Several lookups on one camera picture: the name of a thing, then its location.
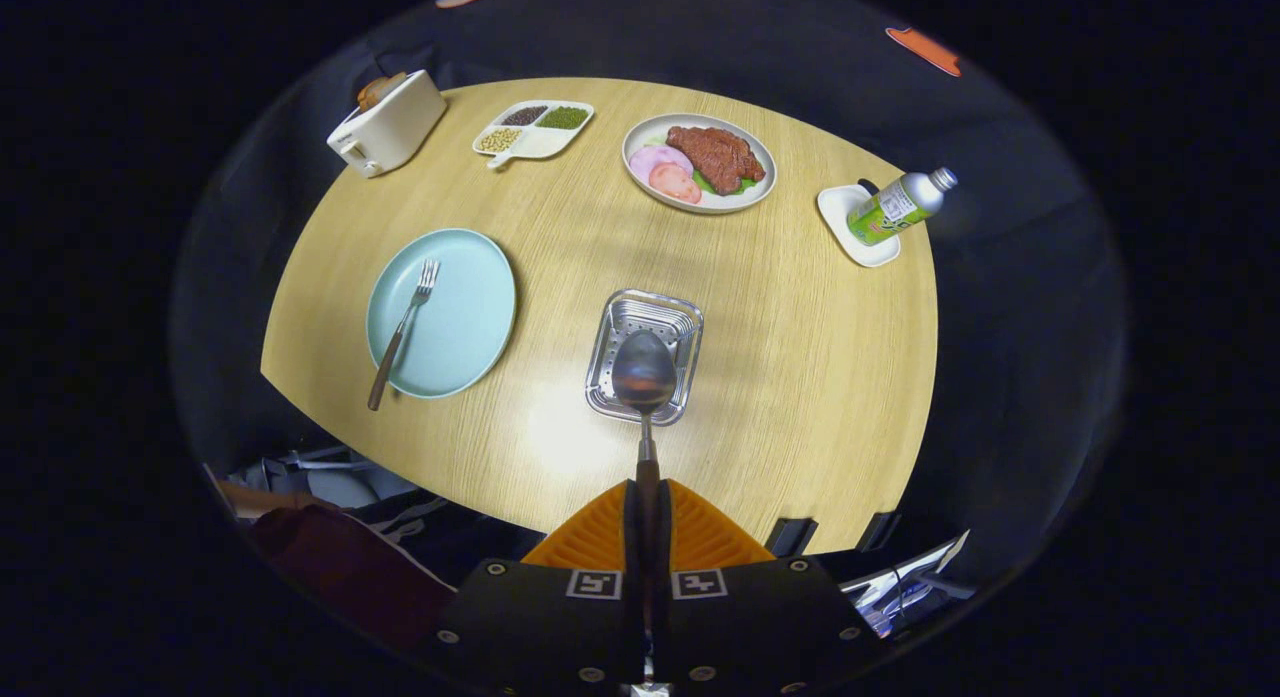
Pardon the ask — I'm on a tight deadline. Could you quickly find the light blue round plate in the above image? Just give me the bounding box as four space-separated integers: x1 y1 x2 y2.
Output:
366 228 518 399

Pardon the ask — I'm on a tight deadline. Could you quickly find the metal spoon with brown handle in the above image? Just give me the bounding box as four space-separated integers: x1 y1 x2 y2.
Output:
612 329 679 638

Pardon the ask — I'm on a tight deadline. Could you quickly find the black backdrop cloth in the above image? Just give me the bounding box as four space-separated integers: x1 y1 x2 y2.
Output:
170 0 1131 618

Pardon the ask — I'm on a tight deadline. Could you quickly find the green and silver bottle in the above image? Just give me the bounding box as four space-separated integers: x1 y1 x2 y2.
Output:
847 167 959 247

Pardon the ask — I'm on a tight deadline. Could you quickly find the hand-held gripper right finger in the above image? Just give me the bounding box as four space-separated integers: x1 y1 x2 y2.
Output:
655 480 886 690

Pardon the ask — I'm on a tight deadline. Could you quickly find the dark red cloth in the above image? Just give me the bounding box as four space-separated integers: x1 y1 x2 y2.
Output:
248 505 458 650

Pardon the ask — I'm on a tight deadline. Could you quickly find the brown toast slice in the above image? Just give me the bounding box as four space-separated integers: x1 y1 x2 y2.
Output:
357 72 409 113

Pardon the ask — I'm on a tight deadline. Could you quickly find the white divided dish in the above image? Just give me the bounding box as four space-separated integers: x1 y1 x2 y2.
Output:
472 100 595 170

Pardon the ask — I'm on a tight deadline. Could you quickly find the metal fork with brown handle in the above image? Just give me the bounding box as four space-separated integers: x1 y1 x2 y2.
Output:
367 259 442 412

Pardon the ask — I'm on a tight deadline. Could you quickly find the white toaster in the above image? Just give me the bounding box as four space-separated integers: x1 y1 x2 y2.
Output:
327 69 448 179

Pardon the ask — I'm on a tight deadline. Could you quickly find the grey floor clutter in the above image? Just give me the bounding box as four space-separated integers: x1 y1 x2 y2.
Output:
228 445 423 510

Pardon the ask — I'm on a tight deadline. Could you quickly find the pink ham slice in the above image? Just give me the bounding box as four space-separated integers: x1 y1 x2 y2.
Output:
629 144 694 186

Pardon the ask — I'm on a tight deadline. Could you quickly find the brown steak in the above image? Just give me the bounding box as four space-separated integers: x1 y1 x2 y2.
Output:
666 126 767 196

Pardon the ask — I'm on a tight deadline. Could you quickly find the salmon coloured meat slice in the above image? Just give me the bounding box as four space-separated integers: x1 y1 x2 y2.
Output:
648 163 703 205

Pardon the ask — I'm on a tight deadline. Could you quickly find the white square coaster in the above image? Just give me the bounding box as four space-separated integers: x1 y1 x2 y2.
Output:
817 184 902 269

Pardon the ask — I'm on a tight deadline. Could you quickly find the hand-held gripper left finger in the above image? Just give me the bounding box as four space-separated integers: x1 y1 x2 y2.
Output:
432 480 649 690

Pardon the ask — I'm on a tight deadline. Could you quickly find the green lettuce leaf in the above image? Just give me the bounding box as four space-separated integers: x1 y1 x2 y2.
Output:
692 169 759 197

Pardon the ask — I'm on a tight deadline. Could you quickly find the white oval plate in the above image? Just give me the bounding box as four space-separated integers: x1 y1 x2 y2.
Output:
622 113 778 214

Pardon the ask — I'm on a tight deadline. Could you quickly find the silver metal frame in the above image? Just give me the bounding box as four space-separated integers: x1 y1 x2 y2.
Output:
840 532 971 638

